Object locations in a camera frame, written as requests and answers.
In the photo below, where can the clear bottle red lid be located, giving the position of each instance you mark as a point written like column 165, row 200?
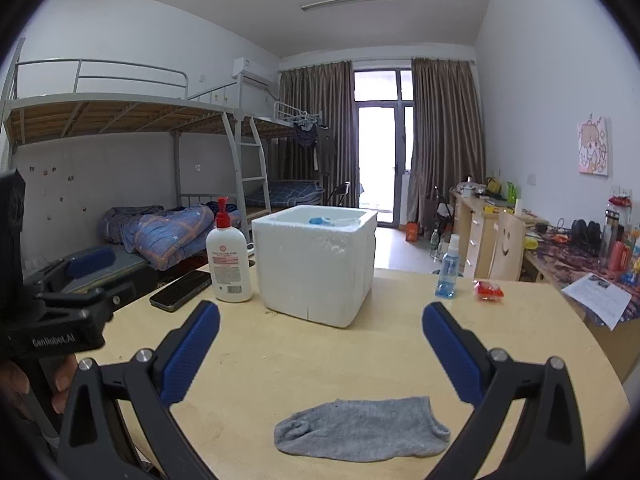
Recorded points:
column 612, row 225

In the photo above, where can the grey sock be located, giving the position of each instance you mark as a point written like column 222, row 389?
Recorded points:
column 360, row 430

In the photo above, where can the red white packet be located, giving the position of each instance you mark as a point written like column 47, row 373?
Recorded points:
column 489, row 291

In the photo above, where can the black folding chair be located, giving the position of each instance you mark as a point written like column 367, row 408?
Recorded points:
column 339, row 192

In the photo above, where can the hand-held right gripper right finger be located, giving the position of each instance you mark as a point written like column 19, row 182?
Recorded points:
column 450, row 355

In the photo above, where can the black hand cart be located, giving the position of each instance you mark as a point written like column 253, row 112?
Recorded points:
column 442, row 207

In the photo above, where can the blue spray bottle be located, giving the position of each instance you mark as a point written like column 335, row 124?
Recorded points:
column 447, row 275

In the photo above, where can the cartoon wall poster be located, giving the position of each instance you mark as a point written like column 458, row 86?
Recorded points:
column 594, row 147

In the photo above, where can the orange bag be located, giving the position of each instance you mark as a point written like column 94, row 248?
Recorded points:
column 412, row 232

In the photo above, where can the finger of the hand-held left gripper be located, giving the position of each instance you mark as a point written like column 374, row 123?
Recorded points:
column 90, row 262
column 85, row 300

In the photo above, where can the person's left hand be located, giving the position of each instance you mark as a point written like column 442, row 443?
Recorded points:
column 66, row 380

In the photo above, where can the light wooden desk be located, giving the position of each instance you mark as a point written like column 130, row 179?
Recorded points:
column 475, row 240

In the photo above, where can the hanging dark clothes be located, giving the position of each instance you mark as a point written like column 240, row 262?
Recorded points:
column 307, row 136

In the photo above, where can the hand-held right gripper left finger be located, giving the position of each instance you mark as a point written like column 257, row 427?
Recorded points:
column 190, row 355

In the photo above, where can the white double wall outlet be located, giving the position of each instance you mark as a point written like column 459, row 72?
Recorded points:
column 621, row 190

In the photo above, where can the black smartphone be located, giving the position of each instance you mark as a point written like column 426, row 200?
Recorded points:
column 180, row 291

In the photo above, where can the black headphones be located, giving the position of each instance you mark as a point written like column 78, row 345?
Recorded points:
column 586, row 232

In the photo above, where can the white air conditioner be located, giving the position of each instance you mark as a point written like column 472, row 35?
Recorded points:
column 252, row 71

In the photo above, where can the ceiling tube lamp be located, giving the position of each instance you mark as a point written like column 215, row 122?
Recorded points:
column 347, row 1

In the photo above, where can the blue orange quilt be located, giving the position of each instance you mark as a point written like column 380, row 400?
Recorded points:
column 170, row 232

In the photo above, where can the green packet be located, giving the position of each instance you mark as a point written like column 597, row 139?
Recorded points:
column 508, row 193

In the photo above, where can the white lotion pump bottle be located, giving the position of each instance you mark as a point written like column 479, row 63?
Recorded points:
column 229, row 265

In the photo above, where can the wooden smiley chair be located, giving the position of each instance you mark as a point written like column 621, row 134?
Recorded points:
column 507, row 245

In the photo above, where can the yellow bag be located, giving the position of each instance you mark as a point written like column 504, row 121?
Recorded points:
column 493, row 185

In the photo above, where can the glass balcony door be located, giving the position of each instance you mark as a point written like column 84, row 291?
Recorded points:
column 382, row 150

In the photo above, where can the blue clear plastic item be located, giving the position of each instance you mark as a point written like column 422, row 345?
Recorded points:
column 320, row 220

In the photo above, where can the printed paper sheet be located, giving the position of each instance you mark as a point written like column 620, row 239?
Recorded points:
column 597, row 300

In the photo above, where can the brown curtain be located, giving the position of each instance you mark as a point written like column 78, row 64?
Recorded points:
column 315, row 130
column 447, row 135

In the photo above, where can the white pot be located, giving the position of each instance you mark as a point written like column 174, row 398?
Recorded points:
column 470, row 187

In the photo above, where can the white foam box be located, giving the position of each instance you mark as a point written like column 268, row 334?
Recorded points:
column 310, row 270

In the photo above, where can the yellow box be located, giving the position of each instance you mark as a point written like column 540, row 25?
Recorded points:
column 494, row 208

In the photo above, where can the grey metal bunk bed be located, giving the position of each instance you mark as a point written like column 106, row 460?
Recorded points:
column 100, row 110
column 280, row 122

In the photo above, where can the blue plaid bedding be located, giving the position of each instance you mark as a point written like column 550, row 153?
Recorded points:
column 290, row 191

